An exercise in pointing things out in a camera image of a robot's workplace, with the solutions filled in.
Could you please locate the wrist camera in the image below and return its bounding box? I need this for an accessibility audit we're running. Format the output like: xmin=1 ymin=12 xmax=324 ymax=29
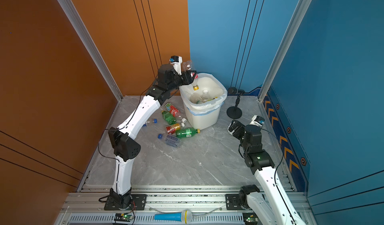
xmin=250 ymin=115 xmax=265 ymax=128
xmin=169 ymin=55 xmax=183 ymax=75

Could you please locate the clear soda water bottle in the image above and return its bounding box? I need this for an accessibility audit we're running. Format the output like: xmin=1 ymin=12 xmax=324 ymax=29
xmin=158 ymin=134 xmax=181 ymax=148

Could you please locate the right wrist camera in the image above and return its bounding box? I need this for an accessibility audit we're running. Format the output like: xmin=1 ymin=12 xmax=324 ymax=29
xmin=250 ymin=115 xmax=265 ymax=128

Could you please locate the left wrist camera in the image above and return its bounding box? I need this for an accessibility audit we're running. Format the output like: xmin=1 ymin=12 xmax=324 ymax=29
xmin=169 ymin=55 xmax=183 ymax=75

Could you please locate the red yellow label bottle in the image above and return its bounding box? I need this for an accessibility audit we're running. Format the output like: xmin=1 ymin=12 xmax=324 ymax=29
xmin=166 ymin=122 xmax=185 ymax=135

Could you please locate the aluminium corner post right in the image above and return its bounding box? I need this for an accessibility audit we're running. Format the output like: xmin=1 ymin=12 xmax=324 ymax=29
xmin=258 ymin=0 xmax=312 ymax=102

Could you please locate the white plastic waste bin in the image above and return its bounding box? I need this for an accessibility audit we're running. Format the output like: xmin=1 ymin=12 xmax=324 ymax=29
xmin=180 ymin=73 xmax=228 ymax=130

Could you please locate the green circuit board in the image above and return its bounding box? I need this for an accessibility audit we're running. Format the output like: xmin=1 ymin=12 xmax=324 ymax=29
xmin=243 ymin=213 xmax=259 ymax=225
xmin=114 ymin=213 xmax=135 ymax=224

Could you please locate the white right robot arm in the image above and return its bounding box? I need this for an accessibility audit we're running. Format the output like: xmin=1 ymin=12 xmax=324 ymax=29
xmin=228 ymin=120 xmax=305 ymax=225

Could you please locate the clear bottle blue cap far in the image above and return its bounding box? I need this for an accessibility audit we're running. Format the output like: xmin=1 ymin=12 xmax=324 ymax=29
xmin=143 ymin=118 xmax=158 ymax=127

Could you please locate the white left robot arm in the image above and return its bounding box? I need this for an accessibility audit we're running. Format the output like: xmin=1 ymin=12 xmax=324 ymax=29
xmin=105 ymin=64 xmax=197 ymax=210

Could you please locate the bright lime green bottle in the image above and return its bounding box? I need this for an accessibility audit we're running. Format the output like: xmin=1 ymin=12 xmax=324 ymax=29
xmin=196 ymin=97 xmax=217 ymax=104

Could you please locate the black microphone stand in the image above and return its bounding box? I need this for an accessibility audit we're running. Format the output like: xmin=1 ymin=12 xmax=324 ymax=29
xmin=227 ymin=87 xmax=246 ymax=119

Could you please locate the aluminium corner post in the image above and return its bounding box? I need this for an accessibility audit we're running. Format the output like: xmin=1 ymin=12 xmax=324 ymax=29
xmin=57 ymin=0 xmax=123 ymax=102
xmin=258 ymin=0 xmax=312 ymax=102

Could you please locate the red cartoon label bottle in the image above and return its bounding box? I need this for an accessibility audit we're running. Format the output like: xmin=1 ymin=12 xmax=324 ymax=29
xmin=164 ymin=102 xmax=187 ymax=123

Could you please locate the green bottle yellow cap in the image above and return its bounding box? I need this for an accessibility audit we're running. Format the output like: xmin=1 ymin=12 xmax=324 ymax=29
xmin=175 ymin=128 xmax=201 ymax=138

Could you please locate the right green circuit board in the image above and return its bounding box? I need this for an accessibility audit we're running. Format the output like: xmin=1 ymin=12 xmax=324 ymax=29
xmin=243 ymin=213 xmax=259 ymax=225

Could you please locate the aluminium corner post left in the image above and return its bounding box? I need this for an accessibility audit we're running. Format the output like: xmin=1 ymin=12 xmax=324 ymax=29
xmin=57 ymin=0 xmax=123 ymax=102

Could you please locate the left green circuit board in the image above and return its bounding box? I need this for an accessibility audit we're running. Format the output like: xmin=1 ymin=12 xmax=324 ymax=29
xmin=114 ymin=213 xmax=135 ymax=224

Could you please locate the dark green soda bottle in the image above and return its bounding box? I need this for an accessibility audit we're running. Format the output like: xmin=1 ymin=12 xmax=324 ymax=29
xmin=162 ymin=110 xmax=177 ymax=125

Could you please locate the blue handheld microphone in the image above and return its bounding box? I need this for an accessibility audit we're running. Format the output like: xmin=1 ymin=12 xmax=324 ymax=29
xmin=154 ymin=210 xmax=193 ymax=224

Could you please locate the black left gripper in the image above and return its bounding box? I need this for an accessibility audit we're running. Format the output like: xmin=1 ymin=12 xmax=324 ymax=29
xmin=166 ymin=70 xmax=196 ymax=95

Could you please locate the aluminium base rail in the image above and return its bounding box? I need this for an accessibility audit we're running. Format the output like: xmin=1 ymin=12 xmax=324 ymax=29
xmin=55 ymin=185 xmax=255 ymax=225

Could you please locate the clear cola bottle yellow cap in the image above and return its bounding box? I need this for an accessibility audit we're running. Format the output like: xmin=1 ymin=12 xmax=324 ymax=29
xmin=182 ymin=60 xmax=199 ymax=91

